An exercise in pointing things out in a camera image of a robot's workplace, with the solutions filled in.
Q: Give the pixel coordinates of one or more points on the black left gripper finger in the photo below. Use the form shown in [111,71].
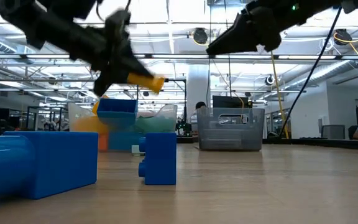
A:
[112,82]
[134,67]

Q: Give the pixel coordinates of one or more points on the large blue brick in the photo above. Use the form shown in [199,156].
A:
[123,140]

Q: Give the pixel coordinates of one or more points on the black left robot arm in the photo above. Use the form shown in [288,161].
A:
[42,21]

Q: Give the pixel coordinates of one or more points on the clear plastic container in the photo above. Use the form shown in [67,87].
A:
[169,115]

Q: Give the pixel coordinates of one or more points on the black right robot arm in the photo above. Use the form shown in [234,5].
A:
[322,6]

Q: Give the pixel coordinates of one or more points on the grey office chair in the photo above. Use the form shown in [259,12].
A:
[332,132]

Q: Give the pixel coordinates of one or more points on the green brick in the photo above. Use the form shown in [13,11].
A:
[155,123]

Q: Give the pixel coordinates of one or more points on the blue brick with cylinder end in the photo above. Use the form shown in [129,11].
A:
[57,161]

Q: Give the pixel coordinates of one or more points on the black background rig frame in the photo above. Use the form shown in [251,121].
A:
[185,109]

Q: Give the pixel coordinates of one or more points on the yellow studded brick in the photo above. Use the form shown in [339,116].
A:
[148,83]

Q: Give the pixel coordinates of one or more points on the blue brick with side studs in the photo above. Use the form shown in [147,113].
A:
[162,158]

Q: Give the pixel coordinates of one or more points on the grey translucent plastic bin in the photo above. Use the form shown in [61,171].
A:
[228,130]

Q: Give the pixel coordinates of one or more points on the orange-red studded brick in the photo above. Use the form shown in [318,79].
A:
[103,143]

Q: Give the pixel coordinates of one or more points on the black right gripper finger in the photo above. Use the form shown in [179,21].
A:
[266,40]
[235,37]

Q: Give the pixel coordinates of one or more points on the small dark blue brick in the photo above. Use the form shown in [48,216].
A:
[117,112]

